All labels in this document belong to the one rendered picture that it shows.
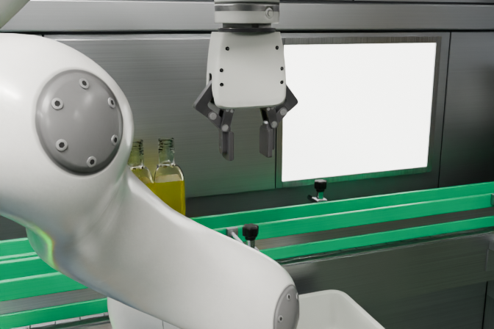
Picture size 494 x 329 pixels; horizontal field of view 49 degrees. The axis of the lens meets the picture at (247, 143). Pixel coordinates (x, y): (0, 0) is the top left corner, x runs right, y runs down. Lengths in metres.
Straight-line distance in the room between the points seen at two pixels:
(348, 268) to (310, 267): 0.09
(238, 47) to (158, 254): 0.31
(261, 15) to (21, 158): 0.45
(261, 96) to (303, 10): 0.54
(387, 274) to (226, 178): 0.41
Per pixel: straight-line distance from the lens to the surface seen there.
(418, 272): 1.29
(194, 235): 0.53
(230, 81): 0.69
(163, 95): 1.13
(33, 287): 0.93
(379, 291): 1.25
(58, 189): 0.30
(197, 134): 1.16
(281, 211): 1.17
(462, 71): 1.50
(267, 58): 0.71
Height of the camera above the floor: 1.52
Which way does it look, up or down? 13 degrees down
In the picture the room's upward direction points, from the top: straight up
